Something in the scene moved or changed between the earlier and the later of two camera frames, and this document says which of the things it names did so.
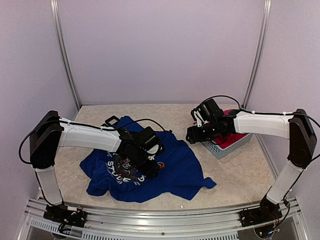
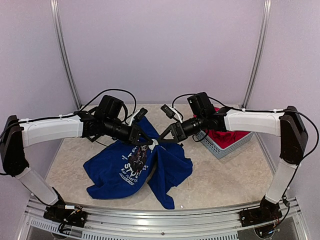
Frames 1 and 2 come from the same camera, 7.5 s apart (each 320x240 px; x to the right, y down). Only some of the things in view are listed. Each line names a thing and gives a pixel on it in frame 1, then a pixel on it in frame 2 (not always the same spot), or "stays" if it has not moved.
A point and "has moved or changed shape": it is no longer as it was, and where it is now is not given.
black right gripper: [194, 136] -> [179, 134]
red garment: [225, 141] stays
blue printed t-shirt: [110, 177] has moved or changed shape
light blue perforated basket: [220, 152] stays
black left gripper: [149, 171] -> [135, 132]
